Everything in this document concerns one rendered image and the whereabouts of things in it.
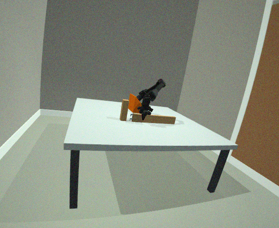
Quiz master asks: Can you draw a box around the wooden post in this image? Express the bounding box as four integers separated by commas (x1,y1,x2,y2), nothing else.
120,99,129,121

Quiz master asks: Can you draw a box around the wooden rail with steel hooks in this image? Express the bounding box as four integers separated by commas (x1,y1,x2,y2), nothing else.
130,113,176,124

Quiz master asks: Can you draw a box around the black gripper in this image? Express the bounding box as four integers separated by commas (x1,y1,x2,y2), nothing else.
137,102,151,120

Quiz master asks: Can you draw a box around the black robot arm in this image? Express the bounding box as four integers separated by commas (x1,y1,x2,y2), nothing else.
137,79,166,112

